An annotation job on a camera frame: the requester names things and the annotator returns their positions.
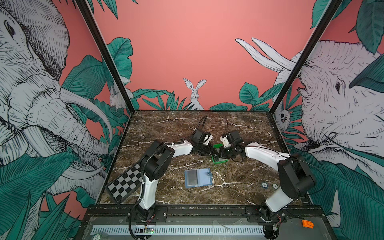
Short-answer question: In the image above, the green plastic card tray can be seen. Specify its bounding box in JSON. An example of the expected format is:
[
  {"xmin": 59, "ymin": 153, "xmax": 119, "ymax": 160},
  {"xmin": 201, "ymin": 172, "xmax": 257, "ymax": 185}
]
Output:
[{"xmin": 211, "ymin": 144, "xmax": 228, "ymax": 164}]

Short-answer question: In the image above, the blue leather card holder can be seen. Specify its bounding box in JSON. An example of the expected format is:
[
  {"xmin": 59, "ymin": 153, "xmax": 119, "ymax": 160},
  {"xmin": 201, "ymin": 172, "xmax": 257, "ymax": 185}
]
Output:
[{"xmin": 185, "ymin": 168, "xmax": 213, "ymax": 189}]

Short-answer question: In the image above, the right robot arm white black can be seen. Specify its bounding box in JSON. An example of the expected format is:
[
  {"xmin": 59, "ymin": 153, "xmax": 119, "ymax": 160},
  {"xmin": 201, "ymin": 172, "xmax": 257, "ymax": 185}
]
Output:
[{"xmin": 218, "ymin": 131, "xmax": 317, "ymax": 216}]

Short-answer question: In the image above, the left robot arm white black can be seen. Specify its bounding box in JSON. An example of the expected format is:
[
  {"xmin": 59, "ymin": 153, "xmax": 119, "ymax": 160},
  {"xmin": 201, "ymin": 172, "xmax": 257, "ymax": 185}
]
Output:
[{"xmin": 138, "ymin": 130, "xmax": 214, "ymax": 211}]

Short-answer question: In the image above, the black white checkerboard plate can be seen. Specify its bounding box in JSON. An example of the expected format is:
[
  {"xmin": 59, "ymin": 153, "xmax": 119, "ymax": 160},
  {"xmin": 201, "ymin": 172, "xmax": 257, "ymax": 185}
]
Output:
[{"xmin": 105, "ymin": 163, "xmax": 142, "ymax": 205}]

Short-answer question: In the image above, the green lit circuit board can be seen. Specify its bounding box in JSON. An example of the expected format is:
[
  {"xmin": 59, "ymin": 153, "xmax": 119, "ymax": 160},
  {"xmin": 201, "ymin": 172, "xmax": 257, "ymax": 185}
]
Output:
[{"xmin": 145, "ymin": 228, "xmax": 155, "ymax": 234}]

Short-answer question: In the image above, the orange connector clip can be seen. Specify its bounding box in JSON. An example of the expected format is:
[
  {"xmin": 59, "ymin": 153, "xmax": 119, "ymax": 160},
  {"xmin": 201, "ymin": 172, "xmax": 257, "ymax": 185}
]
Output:
[{"xmin": 302, "ymin": 220, "xmax": 314, "ymax": 229}]

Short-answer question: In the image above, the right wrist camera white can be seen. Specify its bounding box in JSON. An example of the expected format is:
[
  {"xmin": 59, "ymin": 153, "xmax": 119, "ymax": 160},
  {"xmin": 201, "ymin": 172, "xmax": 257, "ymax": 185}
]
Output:
[{"xmin": 220, "ymin": 136, "xmax": 232, "ymax": 148}]

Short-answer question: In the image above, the white slotted cable duct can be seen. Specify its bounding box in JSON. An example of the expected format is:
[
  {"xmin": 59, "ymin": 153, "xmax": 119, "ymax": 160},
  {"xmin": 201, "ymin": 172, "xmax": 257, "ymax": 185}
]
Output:
[{"xmin": 90, "ymin": 225, "xmax": 264, "ymax": 236}]

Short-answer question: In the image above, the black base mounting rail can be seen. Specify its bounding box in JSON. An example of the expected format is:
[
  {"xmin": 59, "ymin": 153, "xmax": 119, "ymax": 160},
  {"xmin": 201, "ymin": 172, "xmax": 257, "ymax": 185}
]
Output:
[{"xmin": 83, "ymin": 205, "xmax": 323, "ymax": 224}]

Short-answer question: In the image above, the black right frame post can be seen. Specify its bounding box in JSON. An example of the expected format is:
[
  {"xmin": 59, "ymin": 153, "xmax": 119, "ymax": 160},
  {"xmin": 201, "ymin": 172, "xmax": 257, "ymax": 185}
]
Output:
[{"xmin": 269, "ymin": 0, "xmax": 342, "ymax": 115}]

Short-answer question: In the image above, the black frame post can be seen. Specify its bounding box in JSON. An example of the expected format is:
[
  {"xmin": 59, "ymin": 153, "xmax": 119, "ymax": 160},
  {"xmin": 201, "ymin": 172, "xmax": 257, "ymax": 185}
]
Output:
[
  {"xmin": 269, "ymin": 0, "xmax": 342, "ymax": 115},
  {"xmin": 75, "ymin": 0, "xmax": 135, "ymax": 115}
]

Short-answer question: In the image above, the black left frame post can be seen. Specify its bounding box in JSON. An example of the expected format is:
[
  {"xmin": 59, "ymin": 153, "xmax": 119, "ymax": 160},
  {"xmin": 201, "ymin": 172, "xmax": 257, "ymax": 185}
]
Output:
[{"xmin": 75, "ymin": 0, "xmax": 135, "ymax": 115}]

